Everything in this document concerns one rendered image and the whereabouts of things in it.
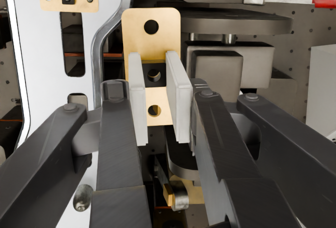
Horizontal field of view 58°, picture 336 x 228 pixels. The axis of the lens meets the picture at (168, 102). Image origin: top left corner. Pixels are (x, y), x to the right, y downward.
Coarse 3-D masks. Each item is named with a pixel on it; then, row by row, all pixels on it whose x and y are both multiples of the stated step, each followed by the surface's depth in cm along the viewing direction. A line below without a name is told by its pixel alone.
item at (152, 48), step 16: (128, 16) 19; (144, 16) 19; (160, 16) 20; (176, 16) 20; (128, 32) 20; (144, 32) 20; (160, 32) 20; (176, 32) 20; (128, 48) 20; (144, 48) 20; (160, 48) 20; (176, 48) 20; (144, 64) 20; (160, 64) 20; (144, 80) 20; (160, 80) 20; (160, 96) 22; (160, 112) 22
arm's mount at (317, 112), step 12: (312, 48) 80; (324, 48) 78; (312, 60) 81; (324, 60) 76; (312, 72) 82; (324, 72) 76; (312, 84) 83; (324, 84) 77; (312, 96) 83; (324, 96) 77; (312, 108) 84; (324, 108) 78; (312, 120) 85; (324, 120) 79; (324, 132) 79
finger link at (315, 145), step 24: (240, 96) 13; (264, 120) 11; (288, 120) 11; (264, 144) 11; (288, 144) 10; (312, 144) 9; (264, 168) 11; (288, 168) 10; (312, 168) 9; (288, 192) 10; (312, 192) 9; (312, 216) 9
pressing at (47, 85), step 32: (32, 0) 44; (128, 0) 45; (32, 32) 46; (96, 32) 46; (32, 64) 48; (64, 64) 48; (96, 64) 48; (32, 96) 49; (64, 96) 50; (96, 96) 50; (32, 128) 51; (96, 160) 54; (64, 224) 58
